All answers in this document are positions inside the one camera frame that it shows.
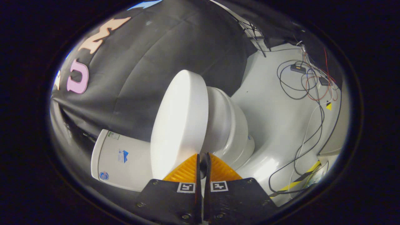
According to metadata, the yellow black striped tape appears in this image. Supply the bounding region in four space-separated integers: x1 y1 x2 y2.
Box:
270 160 322 198

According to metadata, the white toilet lid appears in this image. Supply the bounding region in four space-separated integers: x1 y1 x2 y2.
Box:
151 70 209 180

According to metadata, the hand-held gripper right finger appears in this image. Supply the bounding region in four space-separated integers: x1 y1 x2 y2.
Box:
203 152 278 224

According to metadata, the white toilet seat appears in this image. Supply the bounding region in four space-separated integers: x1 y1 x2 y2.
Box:
202 87 234 155

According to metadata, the thin red cable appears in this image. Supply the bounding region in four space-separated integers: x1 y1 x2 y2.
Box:
301 47 338 102

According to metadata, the long black cable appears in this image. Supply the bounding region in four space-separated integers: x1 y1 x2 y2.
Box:
268 91 343 195

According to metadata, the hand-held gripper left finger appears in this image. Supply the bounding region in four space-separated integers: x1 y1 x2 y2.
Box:
134 153 202 225

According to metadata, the black backdrop cloth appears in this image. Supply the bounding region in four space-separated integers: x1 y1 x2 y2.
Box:
50 0 344 147

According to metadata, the white toilet bowl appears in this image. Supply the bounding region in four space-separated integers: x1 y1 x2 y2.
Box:
212 97 255 171

